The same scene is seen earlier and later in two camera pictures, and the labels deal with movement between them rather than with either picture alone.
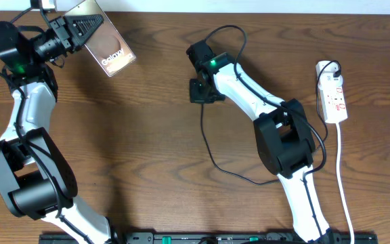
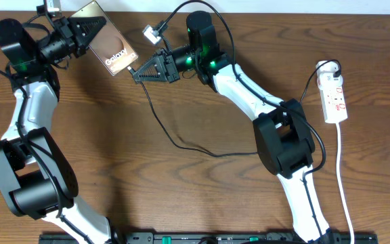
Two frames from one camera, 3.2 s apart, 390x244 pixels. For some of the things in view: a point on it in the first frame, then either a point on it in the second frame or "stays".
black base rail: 211,238 stays
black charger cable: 271,181 -> 228,154
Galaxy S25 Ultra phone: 105,43 stays
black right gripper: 195,96 -> 172,74
